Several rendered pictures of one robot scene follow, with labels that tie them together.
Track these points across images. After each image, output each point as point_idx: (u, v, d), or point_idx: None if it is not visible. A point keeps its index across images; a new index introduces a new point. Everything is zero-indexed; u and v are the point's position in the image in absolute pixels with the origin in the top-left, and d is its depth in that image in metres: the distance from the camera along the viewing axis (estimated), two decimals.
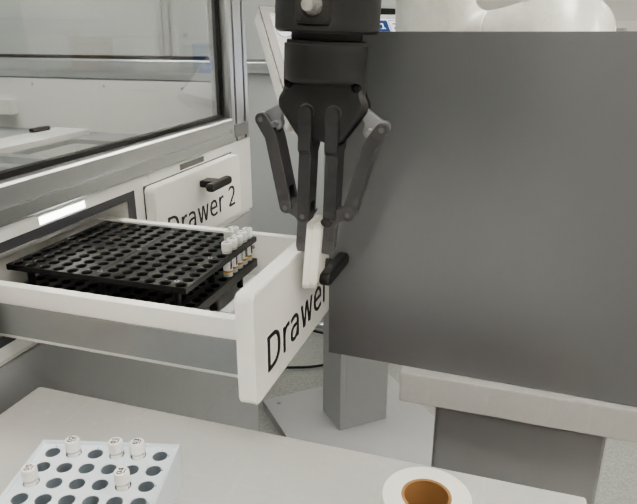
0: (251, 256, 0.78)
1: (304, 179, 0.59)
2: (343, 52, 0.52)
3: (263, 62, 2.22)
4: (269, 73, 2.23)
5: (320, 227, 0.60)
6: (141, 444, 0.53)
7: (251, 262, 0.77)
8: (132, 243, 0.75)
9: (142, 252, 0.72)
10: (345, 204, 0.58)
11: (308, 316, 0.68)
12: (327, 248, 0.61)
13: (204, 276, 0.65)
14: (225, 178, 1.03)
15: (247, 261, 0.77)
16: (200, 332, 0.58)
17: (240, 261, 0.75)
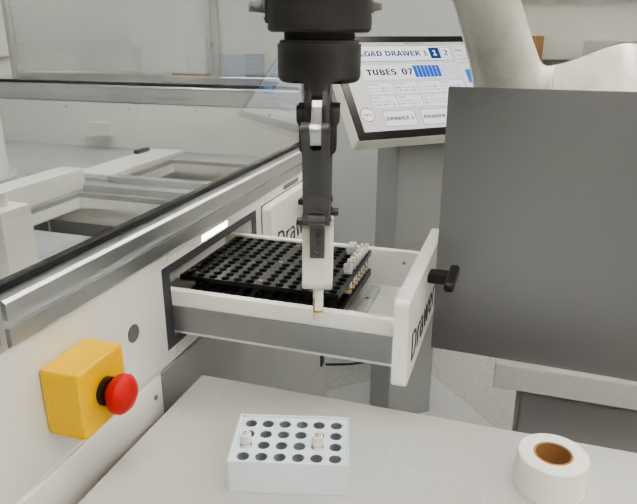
0: (367, 267, 0.93)
1: None
2: (283, 49, 0.54)
3: None
4: None
5: (303, 226, 0.60)
6: None
7: (367, 271, 0.93)
8: (271, 256, 0.90)
9: (284, 264, 0.87)
10: (303, 205, 0.57)
11: (426, 317, 0.84)
12: (310, 250, 0.60)
13: (346, 284, 0.81)
14: None
15: (365, 271, 0.92)
16: (357, 330, 0.73)
17: (361, 271, 0.90)
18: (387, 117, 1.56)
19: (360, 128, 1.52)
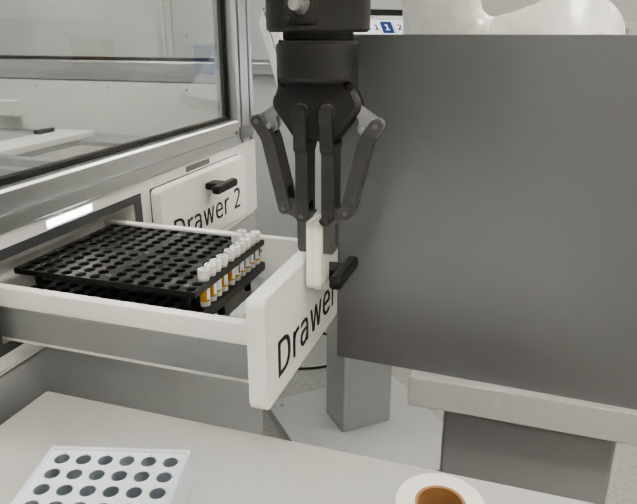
0: (259, 260, 0.77)
1: (301, 179, 0.59)
2: (333, 50, 0.52)
3: (266, 63, 2.22)
4: (272, 74, 2.22)
5: (319, 227, 0.60)
6: (220, 259, 0.67)
7: (259, 265, 0.77)
8: (140, 246, 0.75)
9: (150, 256, 0.72)
10: (342, 202, 0.58)
11: (317, 320, 0.68)
12: (328, 248, 0.61)
13: (213, 280, 0.65)
14: (231, 180, 1.03)
15: (255, 264, 0.76)
16: (210, 337, 0.58)
17: (248, 265, 0.74)
18: None
19: None
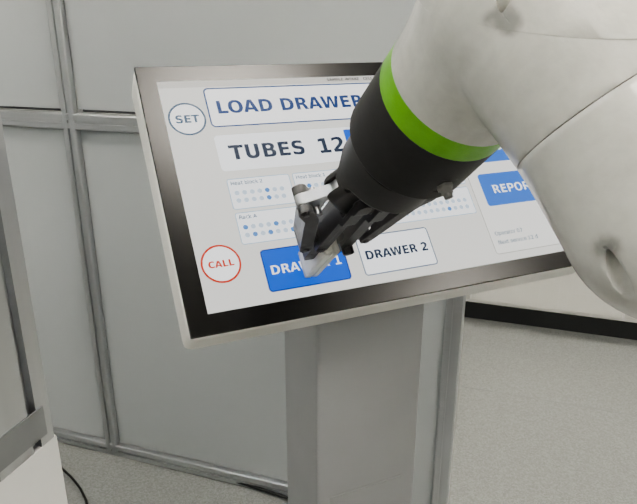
0: None
1: None
2: None
3: None
4: None
5: None
6: None
7: None
8: None
9: None
10: None
11: None
12: None
13: None
14: None
15: None
16: None
17: None
18: (272, 265, 0.64)
19: (197, 303, 0.60)
